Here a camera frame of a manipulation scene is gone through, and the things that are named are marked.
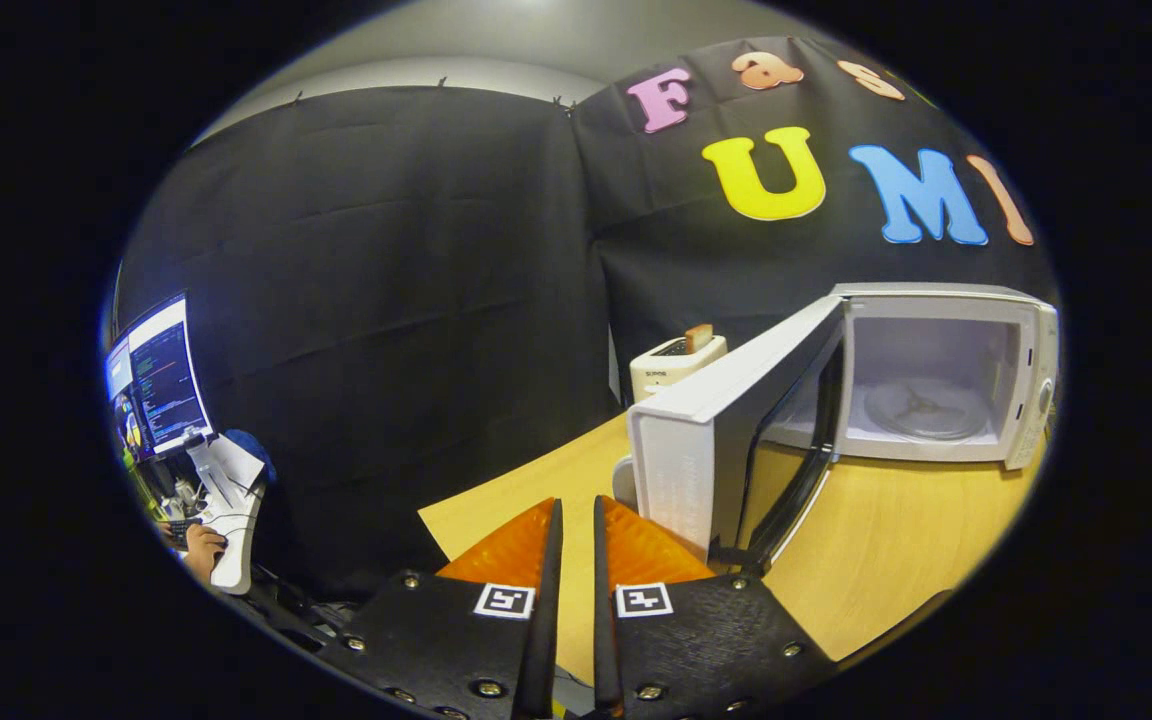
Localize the glass turntable plate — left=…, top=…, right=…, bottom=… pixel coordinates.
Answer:
left=864, top=378, right=989, bottom=442

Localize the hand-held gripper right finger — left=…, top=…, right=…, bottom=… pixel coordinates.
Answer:
left=591, top=495, right=837, bottom=720

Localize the computer monitor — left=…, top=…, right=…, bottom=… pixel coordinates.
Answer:
left=104, top=338, right=137, bottom=466
left=126, top=292, right=217, bottom=459

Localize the blue cloth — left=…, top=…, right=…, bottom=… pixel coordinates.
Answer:
left=226, top=428, right=277, bottom=486

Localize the white toaster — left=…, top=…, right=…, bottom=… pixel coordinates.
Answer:
left=629, top=324, right=728, bottom=404

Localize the white microwave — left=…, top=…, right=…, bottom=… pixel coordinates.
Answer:
left=626, top=283, right=1060, bottom=576

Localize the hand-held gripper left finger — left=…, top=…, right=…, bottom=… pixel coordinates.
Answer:
left=321, top=497, right=565, bottom=720

